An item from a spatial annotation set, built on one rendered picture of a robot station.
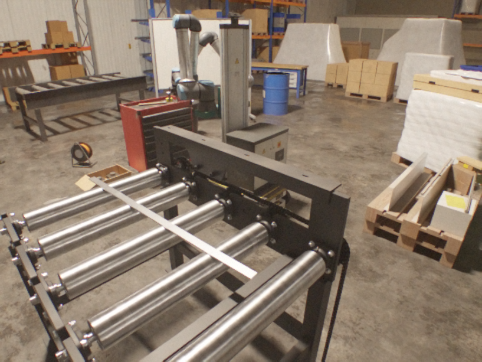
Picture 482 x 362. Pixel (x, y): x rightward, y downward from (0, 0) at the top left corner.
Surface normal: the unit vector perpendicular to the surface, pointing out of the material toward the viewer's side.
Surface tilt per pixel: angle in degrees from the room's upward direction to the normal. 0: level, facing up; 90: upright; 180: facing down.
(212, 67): 90
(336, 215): 90
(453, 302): 0
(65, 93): 90
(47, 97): 90
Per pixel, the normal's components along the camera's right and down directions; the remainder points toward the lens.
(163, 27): 0.36, 0.41
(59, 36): 0.70, 0.31
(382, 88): -0.63, 0.34
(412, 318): 0.00, -0.90
